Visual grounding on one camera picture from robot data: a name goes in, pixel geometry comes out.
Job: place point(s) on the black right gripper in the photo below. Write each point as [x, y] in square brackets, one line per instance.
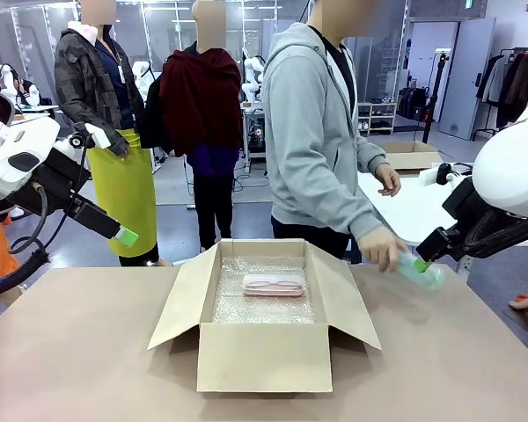
[440, 246]

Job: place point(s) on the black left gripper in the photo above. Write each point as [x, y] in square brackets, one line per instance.
[94, 217]

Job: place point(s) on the green glasses case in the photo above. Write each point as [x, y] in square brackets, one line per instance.
[429, 279]

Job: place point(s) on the brown cardboard shipping box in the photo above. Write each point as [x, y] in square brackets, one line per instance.
[264, 356]

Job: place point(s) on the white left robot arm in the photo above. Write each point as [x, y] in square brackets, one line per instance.
[9, 149]

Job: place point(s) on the person's left forearm grey sleeve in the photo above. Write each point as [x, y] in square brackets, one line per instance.
[369, 156]

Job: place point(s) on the person's right forearm grey sleeve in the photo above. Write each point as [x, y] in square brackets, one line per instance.
[356, 215]

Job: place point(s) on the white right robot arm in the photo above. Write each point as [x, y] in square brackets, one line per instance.
[510, 167]

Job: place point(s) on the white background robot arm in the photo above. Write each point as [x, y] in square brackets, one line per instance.
[9, 85]
[141, 79]
[251, 77]

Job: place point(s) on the person's right hand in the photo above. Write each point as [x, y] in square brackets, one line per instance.
[383, 248]

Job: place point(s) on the person's left hand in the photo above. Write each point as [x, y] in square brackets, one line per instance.
[391, 178]

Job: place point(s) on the mannequin with yellow skirt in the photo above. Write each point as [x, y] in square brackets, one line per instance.
[123, 198]

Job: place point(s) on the white side table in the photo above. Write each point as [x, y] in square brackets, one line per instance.
[405, 206]

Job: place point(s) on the white device with black knob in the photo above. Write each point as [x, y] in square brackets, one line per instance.
[97, 134]
[440, 172]

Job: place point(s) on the open cardboard box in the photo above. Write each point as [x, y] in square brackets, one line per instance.
[411, 158]

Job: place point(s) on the wooden shoe shelf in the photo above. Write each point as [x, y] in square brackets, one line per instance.
[376, 118]

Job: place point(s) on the clear bubble wrap sheet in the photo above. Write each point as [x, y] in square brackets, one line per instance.
[264, 307]

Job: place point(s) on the mannequin with dark red coat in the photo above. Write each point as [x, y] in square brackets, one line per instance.
[202, 101]

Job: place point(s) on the black suitcases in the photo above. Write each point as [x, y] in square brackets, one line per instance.
[413, 103]

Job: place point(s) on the metal equipment cart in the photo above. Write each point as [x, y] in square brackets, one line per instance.
[255, 136]

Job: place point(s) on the black tripod stand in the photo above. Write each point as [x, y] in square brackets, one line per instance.
[435, 96]

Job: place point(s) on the person in grey hoodie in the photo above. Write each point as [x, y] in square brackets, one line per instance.
[308, 132]

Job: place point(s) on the black clothes rack with garments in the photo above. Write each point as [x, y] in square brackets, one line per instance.
[515, 83]

